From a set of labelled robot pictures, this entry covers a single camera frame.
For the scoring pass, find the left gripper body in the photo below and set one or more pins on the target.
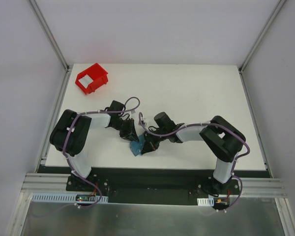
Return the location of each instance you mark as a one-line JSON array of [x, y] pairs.
[[127, 129]]

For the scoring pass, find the aluminium frame post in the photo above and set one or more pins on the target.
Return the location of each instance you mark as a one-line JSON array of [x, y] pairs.
[[48, 33], [268, 24]]

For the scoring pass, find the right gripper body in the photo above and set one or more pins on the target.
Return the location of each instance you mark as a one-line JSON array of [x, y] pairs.
[[149, 143]]

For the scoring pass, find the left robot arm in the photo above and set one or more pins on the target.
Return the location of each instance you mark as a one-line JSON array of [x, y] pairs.
[[69, 135]]

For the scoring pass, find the aluminium front rail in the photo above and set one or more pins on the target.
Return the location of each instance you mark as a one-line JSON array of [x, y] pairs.
[[252, 187]]

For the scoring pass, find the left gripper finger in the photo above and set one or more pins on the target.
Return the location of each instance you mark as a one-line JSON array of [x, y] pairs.
[[126, 137], [133, 135]]

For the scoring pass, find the white cable duct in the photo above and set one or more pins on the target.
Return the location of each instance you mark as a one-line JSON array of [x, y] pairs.
[[205, 202], [68, 198]]

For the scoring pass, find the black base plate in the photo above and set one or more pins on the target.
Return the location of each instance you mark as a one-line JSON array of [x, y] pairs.
[[148, 186]]

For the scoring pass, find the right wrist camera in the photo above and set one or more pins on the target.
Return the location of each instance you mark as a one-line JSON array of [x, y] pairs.
[[142, 122]]

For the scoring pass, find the blue leather card holder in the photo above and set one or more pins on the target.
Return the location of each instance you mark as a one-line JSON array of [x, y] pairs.
[[136, 147]]

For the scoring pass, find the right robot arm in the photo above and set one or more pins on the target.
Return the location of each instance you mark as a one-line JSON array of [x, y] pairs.
[[220, 136]]

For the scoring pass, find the red plastic bin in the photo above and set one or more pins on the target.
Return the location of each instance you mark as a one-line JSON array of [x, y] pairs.
[[99, 76]]

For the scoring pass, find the right aluminium frame post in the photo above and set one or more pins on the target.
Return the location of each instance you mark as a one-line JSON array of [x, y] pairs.
[[268, 24]]

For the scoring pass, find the left aluminium frame post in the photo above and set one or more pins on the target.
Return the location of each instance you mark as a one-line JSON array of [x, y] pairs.
[[48, 33]]

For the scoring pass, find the right white cable duct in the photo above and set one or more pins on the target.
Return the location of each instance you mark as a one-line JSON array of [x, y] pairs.
[[205, 202]]

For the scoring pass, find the left white cable duct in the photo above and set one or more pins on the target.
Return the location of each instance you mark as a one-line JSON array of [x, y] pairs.
[[68, 198]]

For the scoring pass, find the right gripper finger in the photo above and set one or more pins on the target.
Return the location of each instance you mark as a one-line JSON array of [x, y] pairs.
[[146, 148], [148, 137]]

